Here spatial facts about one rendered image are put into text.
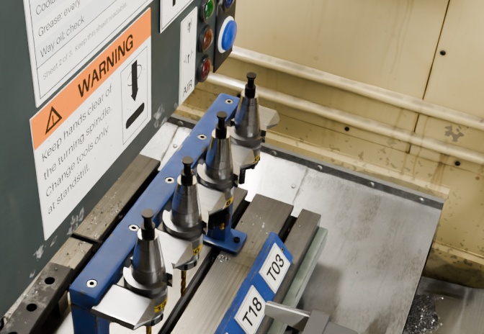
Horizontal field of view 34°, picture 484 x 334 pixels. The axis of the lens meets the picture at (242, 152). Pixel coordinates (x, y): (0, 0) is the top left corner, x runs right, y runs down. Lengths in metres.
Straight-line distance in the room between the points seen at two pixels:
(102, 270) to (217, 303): 0.43
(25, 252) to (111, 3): 0.18
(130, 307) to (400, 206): 0.87
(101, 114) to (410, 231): 1.21
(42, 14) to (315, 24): 1.15
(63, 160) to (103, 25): 0.09
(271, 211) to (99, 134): 1.03
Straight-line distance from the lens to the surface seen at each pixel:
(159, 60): 0.65
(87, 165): 0.59
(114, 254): 1.05
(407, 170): 1.72
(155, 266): 1.01
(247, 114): 1.22
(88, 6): 0.52
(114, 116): 0.60
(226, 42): 0.77
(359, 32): 1.57
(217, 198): 1.15
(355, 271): 1.69
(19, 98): 0.48
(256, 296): 1.38
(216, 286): 1.45
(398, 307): 1.67
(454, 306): 1.85
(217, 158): 1.14
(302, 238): 1.55
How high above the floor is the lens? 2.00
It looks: 40 degrees down
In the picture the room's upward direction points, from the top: 5 degrees clockwise
